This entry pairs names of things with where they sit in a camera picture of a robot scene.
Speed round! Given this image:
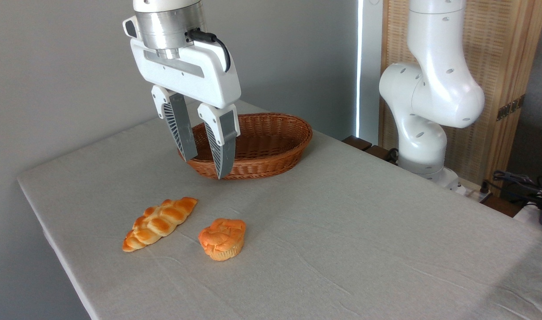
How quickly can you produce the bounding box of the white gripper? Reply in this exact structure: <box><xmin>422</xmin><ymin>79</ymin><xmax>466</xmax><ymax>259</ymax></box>
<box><xmin>130</xmin><ymin>39</ymin><xmax>242</xmax><ymax>180</ymax></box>

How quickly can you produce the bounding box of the braided golden bread loaf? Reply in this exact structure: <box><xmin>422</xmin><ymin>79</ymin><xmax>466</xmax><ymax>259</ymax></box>
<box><xmin>122</xmin><ymin>197</ymin><xmax>198</xmax><ymax>252</ymax></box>

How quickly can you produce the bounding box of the brown wicker oval basket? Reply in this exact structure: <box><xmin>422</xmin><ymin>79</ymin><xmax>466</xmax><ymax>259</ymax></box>
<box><xmin>178</xmin><ymin>112</ymin><xmax>313</xmax><ymax>180</ymax></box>

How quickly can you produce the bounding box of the orange muffin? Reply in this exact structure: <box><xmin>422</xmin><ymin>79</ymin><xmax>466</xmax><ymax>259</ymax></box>
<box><xmin>198</xmin><ymin>218</ymin><xmax>247</xmax><ymax>261</ymax></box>

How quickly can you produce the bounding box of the dark brown wooden board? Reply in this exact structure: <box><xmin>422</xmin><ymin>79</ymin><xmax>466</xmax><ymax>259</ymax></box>
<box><xmin>342</xmin><ymin>136</ymin><xmax>400</xmax><ymax>166</ymax></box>

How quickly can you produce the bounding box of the beige tablecloth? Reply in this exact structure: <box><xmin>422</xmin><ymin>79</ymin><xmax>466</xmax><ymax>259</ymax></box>
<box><xmin>17</xmin><ymin>100</ymin><xmax>542</xmax><ymax>320</ymax></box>

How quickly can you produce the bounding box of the white power strip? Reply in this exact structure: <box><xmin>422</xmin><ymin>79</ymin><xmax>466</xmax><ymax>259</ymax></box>
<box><xmin>449</xmin><ymin>178</ymin><xmax>492</xmax><ymax>201</ymax></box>

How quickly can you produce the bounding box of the metal screen hinge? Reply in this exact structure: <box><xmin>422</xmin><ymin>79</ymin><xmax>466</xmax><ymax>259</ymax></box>
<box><xmin>497</xmin><ymin>94</ymin><xmax>526</xmax><ymax>121</ymax></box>

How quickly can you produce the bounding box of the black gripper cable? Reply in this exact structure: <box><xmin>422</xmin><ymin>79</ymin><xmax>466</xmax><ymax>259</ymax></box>
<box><xmin>187</xmin><ymin>28</ymin><xmax>231</xmax><ymax>73</ymax></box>

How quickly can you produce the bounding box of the white vertical door frame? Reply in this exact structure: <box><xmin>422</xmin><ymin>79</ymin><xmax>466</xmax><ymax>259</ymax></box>
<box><xmin>355</xmin><ymin>0</ymin><xmax>383</xmax><ymax>145</ymax></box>

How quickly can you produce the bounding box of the black cable bundle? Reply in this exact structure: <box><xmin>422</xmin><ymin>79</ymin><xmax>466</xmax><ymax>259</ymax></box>
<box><xmin>493</xmin><ymin>170</ymin><xmax>542</xmax><ymax>209</ymax></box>

